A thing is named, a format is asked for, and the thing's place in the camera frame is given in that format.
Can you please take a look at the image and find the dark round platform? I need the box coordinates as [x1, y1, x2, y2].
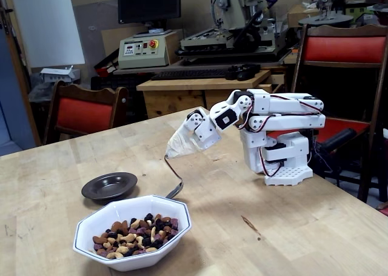
[298, 14, 355, 27]

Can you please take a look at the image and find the beige control box red button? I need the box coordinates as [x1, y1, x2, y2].
[118, 30, 184, 70]

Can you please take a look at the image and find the brown cardboard box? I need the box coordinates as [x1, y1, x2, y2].
[287, 3, 322, 28]

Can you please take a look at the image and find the small metal machine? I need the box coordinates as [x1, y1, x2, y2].
[305, 0, 354, 16]

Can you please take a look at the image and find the white wall panel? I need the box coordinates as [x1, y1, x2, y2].
[12, 0, 85, 69]

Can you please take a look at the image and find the low wooden chair red cushion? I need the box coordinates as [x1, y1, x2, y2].
[42, 80, 130, 145]

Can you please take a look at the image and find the bent metal spoon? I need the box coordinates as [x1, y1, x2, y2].
[164, 154, 185, 200]

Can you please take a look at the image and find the small white model box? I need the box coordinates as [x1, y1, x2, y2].
[40, 66, 81, 84]

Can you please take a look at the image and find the black cylindrical handle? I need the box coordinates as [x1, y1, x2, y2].
[321, 128, 357, 152]

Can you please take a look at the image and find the white five-joint robot arm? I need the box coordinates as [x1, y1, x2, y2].
[209, 89, 327, 187]

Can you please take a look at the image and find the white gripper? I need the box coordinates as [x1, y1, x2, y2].
[187, 107, 222, 153]

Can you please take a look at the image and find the black desk gadget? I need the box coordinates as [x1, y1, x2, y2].
[227, 63, 261, 82]

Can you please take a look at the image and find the beige masking tape wrap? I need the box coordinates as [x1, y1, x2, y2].
[165, 123, 202, 160]

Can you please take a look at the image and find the mixed nuts and dried fruit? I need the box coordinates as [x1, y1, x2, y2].
[92, 212, 179, 260]

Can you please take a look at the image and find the black keyboard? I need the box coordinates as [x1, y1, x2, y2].
[150, 69, 233, 81]

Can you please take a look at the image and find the beige milling machine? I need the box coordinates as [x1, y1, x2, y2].
[177, 0, 292, 66]

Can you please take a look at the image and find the light wooden desk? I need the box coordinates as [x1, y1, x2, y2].
[136, 69, 287, 119]

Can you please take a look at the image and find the black plastic crate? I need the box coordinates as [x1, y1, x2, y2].
[90, 75, 146, 92]

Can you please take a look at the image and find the tall wooden chair red cushion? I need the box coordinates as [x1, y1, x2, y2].
[286, 23, 388, 204]

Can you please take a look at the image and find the dark brown small plate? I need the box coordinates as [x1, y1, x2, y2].
[81, 172, 139, 201]

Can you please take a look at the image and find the black computer monitor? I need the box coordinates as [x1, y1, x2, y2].
[117, 0, 182, 36]

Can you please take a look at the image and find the white octagonal bowl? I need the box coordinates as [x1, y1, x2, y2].
[72, 194, 192, 272]

